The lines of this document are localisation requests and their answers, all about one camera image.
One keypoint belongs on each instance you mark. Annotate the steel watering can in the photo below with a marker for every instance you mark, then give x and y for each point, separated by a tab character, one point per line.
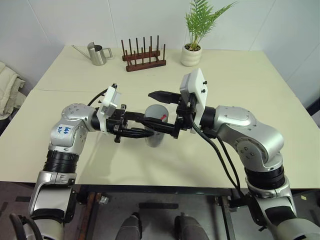
96	55

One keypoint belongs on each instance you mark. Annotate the black metal table frame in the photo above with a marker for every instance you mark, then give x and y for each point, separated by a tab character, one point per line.
160	188

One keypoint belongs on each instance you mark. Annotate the white cloth pile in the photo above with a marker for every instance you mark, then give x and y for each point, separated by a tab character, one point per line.
8	87

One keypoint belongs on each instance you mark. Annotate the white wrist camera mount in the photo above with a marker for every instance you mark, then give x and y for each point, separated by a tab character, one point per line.
108	105
197	85

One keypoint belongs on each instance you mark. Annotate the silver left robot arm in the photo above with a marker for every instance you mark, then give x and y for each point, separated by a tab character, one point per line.
66	142

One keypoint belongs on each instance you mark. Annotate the dark blue object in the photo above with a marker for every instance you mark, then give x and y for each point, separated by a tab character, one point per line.
313	106

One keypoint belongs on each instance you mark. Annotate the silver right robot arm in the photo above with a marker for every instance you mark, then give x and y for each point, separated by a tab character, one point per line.
252	130

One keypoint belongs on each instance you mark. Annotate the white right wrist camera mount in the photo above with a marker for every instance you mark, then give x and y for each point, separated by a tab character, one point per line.
197	85

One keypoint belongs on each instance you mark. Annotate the small yellow sticky note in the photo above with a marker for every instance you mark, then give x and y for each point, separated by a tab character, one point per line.
304	197

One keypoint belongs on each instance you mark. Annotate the dark grey rounded shape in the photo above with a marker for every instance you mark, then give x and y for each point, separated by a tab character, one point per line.
187	226
130	226

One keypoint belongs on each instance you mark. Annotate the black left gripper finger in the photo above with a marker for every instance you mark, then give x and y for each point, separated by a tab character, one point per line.
137	133
135	117

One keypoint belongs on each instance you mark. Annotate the white handwritten sticker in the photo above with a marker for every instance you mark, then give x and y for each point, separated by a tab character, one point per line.
64	130

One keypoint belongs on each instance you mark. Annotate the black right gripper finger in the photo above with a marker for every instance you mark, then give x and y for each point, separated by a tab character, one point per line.
165	97
160	126

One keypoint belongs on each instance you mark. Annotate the white ribbed plant pot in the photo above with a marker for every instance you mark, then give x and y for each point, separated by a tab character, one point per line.
191	56

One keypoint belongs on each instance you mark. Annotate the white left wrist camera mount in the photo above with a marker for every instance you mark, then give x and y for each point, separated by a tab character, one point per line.
108	105

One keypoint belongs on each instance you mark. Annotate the green fern plant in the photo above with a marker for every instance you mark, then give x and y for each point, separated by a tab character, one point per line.
200	20

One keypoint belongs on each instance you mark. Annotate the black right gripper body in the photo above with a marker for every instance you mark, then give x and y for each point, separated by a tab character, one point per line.
183	117

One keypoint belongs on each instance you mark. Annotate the small red object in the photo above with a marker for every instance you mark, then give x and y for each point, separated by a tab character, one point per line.
164	116

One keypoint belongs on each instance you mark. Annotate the brown wooden peg rack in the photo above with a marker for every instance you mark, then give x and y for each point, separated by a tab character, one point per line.
145	61

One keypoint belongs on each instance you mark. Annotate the grey cylindrical jar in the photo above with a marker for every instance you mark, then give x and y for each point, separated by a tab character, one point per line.
155	112

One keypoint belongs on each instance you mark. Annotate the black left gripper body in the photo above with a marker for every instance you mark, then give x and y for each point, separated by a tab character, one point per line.
118	120

